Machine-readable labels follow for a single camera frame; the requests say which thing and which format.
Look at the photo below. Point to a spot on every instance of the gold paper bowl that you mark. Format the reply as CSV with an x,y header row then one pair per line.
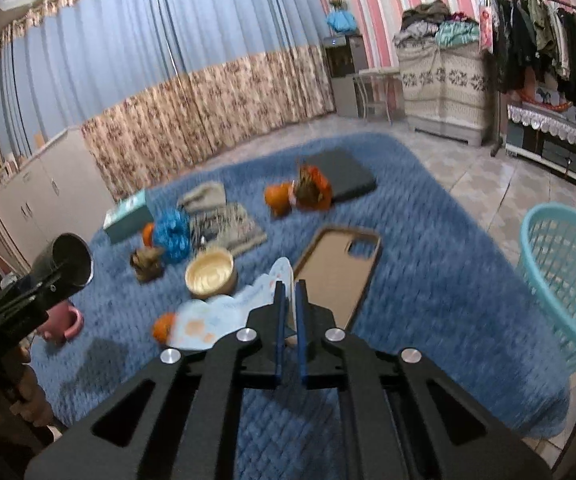
x,y
211,273

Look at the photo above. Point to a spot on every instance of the small metal table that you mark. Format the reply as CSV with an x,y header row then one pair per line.
x,y
377,92

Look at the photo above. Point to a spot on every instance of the small orange piece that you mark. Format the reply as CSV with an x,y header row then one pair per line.
x,y
147,234

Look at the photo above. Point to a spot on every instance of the grey crumpled paper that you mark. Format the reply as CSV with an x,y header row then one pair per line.
x,y
207,195

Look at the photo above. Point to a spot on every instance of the black notebook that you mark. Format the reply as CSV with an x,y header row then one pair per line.
x,y
347,177

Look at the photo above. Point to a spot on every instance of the blue crumpled wrapper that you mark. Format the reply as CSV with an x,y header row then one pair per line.
x,y
171,233

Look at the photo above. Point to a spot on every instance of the patterned grey snack bag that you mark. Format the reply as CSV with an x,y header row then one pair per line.
x,y
227,226

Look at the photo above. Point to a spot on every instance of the cloth covered cabinet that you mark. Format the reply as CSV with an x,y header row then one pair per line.
x,y
447,91

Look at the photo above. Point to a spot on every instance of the low tv bench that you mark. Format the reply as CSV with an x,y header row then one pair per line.
x,y
542,136

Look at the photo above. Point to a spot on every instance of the white blue paper wrapper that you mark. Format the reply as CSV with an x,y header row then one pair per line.
x,y
197,324

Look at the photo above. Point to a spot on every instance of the blue floral curtain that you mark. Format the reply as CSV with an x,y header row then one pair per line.
x,y
157,86

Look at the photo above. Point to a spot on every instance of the orange peel front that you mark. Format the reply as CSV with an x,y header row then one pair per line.
x,y
162,327

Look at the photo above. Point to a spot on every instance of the person left hand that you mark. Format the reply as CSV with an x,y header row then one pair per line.
x,y
27,402

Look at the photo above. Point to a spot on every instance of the brown phone case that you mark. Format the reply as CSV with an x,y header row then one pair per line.
x,y
337,267

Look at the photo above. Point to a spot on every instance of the brown trash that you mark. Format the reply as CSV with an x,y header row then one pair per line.
x,y
147,263

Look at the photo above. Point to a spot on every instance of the blue cloth on dispenser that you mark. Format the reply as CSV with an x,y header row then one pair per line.
x,y
342,22

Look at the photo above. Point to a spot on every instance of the light blue plastic basket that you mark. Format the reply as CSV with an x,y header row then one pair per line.
x,y
548,265

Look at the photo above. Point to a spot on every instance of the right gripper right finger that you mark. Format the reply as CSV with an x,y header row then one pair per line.
x,y
402,417

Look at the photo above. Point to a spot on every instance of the teal tissue box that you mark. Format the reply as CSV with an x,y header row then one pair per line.
x,y
128,217

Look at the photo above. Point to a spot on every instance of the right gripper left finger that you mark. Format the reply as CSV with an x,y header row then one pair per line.
x,y
178,417

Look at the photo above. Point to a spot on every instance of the water dispenser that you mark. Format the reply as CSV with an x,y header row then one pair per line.
x,y
345,57

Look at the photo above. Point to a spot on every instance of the pile of clothes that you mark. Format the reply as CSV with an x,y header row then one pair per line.
x,y
435,23

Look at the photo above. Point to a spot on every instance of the pink cup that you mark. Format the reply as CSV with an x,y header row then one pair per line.
x,y
64,323

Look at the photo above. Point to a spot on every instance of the clothes rack with garments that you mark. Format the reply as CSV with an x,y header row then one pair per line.
x,y
533,48

